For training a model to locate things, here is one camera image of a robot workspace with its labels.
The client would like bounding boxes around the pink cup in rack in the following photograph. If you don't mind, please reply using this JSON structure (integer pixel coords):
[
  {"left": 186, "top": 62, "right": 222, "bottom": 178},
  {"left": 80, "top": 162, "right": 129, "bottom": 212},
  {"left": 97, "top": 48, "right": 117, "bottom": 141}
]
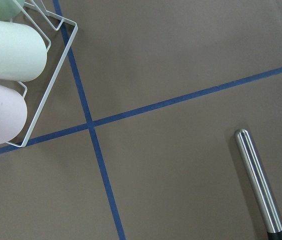
[{"left": 0, "top": 85, "right": 28, "bottom": 144}]

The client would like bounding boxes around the white cup in rack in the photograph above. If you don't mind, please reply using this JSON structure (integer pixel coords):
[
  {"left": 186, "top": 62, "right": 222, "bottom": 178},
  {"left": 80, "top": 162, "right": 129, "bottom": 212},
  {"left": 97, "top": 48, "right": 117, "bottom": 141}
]
[{"left": 0, "top": 21, "right": 47, "bottom": 82}]

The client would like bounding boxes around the green cup in rack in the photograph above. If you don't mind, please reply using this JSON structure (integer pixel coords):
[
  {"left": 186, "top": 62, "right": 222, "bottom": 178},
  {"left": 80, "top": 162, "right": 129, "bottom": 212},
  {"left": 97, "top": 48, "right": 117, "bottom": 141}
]
[{"left": 0, "top": 0, "right": 25, "bottom": 22}]

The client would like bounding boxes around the steel muddler black tip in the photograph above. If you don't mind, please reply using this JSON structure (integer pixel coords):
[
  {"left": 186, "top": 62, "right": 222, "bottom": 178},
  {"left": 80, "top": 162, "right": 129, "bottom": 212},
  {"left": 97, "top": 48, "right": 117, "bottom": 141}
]
[{"left": 234, "top": 128, "right": 282, "bottom": 240}]

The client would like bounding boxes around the white wire cup rack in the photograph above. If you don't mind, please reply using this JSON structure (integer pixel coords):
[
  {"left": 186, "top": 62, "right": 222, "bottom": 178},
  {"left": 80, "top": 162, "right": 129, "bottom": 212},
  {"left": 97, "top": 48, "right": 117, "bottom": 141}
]
[{"left": 5, "top": 0, "right": 78, "bottom": 148}]

